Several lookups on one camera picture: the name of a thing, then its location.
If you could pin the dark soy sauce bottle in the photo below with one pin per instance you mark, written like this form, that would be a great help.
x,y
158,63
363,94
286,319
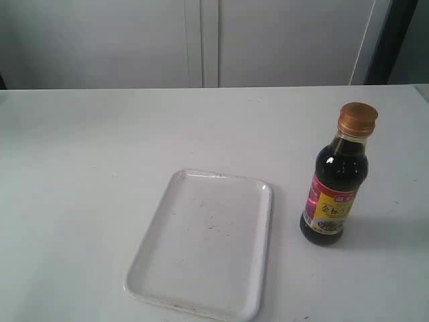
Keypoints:
x,y
341,168

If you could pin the white rectangular plastic tray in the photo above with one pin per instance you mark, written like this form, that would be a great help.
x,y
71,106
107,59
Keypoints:
x,y
204,251

